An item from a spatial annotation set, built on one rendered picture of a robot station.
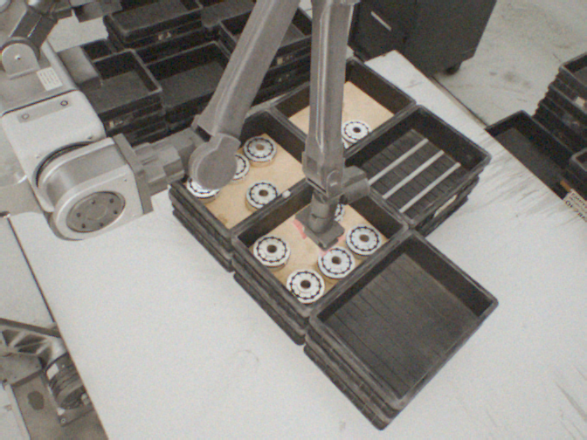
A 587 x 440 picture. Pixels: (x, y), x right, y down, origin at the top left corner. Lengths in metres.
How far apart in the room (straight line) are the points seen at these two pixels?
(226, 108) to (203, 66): 1.85
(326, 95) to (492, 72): 2.70
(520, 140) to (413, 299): 1.52
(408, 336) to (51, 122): 1.00
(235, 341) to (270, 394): 0.17
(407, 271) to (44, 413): 1.26
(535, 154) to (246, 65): 2.13
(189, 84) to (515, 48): 2.17
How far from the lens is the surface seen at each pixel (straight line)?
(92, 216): 0.91
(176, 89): 2.66
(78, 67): 1.08
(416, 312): 1.54
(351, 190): 1.17
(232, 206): 1.65
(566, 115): 2.93
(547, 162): 2.87
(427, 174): 1.83
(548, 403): 1.73
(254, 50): 0.93
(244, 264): 1.52
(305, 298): 1.47
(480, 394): 1.66
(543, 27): 4.22
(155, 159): 0.90
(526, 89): 3.66
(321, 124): 1.05
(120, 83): 2.56
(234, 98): 0.93
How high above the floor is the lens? 2.17
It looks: 54 degrees down
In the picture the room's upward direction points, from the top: 7 degrees clockwise
